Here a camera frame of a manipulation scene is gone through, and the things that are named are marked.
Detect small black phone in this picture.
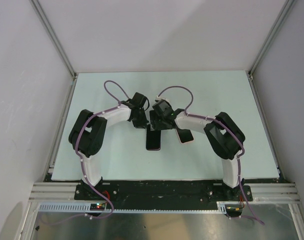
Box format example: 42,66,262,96
146,129,161,150

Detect black phone case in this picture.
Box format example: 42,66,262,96
144,124,162,152

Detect black smartphone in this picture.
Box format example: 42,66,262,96
178,128,195,143

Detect pink phone case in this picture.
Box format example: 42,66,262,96
175,127,195,145

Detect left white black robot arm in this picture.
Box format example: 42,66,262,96
68,92,150,200

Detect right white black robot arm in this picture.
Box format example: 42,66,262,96
146,99,246,201

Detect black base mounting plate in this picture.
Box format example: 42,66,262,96
74,180,253,211

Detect left controller board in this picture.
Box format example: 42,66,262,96
90,203,106,211

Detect controller board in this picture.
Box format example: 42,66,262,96
225,205,243,218
90,203,106,211

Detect right controller board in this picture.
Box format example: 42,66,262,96
225,205,243,218

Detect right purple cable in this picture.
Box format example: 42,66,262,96
155,85,265,225

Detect grey slotted cable duct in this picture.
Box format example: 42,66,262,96
38,201,228,215

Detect left aluminium corner post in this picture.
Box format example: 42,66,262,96
29,0,78,78

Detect aluminium corner post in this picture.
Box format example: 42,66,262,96
248,0,297,77
29,0,78,78

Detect aluminium front frame rail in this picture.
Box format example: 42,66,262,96
28,182,301,204

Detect right aluminium corner post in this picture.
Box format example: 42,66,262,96
248,0,297,77

